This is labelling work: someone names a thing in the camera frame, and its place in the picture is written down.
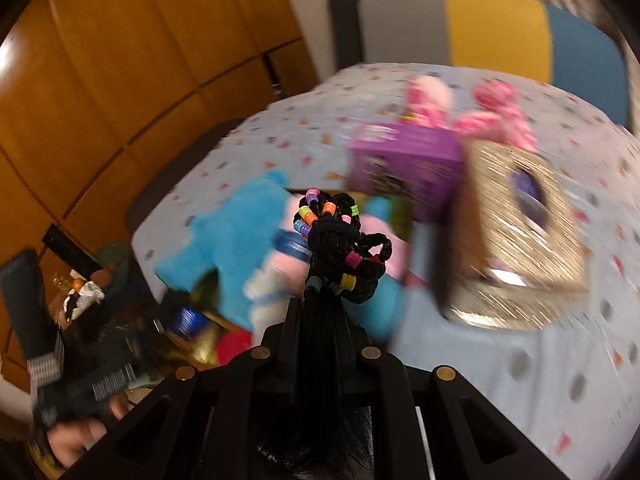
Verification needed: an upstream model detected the red knit sock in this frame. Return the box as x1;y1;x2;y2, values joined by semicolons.
216;329;257;367

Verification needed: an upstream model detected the dark red gold-lined box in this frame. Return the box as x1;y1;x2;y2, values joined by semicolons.
150;280;261;368

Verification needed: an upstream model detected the pink face mask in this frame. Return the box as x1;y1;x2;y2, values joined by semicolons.
277;200;418;286

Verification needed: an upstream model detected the black upright post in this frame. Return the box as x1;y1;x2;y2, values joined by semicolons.
326;0;365;67

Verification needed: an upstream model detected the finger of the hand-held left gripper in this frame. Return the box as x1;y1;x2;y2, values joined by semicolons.
41;224;102;273

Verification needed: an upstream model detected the wooden wardrobe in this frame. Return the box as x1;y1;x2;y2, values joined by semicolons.
0;0;321;396

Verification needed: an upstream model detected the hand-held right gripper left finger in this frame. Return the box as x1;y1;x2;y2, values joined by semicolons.
65;304;302;480

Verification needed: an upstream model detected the black white small toy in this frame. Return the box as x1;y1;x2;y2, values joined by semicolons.
62;280;106;321

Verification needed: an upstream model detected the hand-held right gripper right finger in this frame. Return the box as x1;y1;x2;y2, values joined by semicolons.
342;310;571;480

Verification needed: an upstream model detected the purple cardboard box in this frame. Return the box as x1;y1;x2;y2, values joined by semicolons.
346;121;465;225

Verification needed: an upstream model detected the person's left hand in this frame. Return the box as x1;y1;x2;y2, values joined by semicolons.
47;392;132;466

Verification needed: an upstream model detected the pink spotted plush toy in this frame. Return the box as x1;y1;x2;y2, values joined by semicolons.
452;79;540;155

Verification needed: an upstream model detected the blue ribbed lid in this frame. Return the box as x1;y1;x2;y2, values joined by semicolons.
166;306;202;337

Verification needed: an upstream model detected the small blue plush toy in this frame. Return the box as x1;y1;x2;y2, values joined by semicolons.
154;169;301;333

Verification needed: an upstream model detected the black beaded hair wig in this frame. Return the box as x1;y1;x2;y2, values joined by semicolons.
255;187;396;480

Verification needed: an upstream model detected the grey yellow blue chair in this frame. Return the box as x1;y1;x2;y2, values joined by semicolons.
356;0;632;128

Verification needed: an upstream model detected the green round object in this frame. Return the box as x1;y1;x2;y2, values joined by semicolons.
97;242;133;286

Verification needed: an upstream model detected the silver ornate tissue box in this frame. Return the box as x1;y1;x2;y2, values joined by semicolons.
439;139;590;332

